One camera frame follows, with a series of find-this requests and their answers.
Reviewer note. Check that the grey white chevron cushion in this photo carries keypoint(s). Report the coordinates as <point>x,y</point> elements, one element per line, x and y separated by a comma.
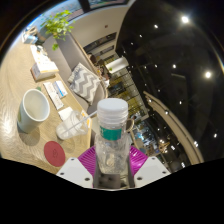
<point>85,83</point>

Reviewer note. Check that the small wooden table holder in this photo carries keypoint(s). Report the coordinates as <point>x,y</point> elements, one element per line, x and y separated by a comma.
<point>29,35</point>

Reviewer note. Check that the white paper sheet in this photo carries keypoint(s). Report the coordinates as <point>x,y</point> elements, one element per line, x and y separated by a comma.
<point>66,113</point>

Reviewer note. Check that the white tissue box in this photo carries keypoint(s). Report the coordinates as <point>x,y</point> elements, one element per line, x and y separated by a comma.
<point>45,65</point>

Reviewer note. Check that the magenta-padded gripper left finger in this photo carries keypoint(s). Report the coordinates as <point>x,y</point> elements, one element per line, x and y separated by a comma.
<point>75,173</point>

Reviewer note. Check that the pale ceramic mug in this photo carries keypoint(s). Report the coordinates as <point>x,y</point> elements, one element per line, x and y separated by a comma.
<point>31,111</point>

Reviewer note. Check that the green potted plant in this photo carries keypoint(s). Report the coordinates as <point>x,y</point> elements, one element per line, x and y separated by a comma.
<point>57,25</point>

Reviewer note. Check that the white drinking straw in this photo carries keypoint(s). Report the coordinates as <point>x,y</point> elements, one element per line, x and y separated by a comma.
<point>83,119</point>

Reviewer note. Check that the clear plastic drink cup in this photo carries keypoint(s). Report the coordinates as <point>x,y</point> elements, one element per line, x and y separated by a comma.
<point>68,130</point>

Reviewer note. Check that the clear plastic water bottle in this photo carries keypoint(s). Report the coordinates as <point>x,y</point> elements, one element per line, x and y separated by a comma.
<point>111,146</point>

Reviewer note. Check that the yellow card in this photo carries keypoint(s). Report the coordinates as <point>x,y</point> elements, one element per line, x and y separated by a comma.
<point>87,116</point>

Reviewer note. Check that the small blue white pack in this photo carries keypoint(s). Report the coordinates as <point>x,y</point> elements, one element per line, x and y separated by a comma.
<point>60,89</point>

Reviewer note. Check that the person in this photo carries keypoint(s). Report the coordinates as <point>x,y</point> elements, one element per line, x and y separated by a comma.
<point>94,60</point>

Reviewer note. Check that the group of ceiling lights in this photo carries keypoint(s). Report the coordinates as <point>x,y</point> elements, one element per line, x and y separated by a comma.
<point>185,19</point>

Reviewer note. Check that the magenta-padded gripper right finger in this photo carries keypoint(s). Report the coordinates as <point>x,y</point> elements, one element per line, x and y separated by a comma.
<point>151,171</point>

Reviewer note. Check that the flat round red coaster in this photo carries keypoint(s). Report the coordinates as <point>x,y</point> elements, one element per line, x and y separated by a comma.
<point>54,154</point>

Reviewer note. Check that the white printed leaflet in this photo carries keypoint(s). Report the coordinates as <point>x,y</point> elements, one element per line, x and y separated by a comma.
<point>53,96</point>

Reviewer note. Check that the curved grey sofa bench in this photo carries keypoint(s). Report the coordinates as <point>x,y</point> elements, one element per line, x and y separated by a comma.
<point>63,53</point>

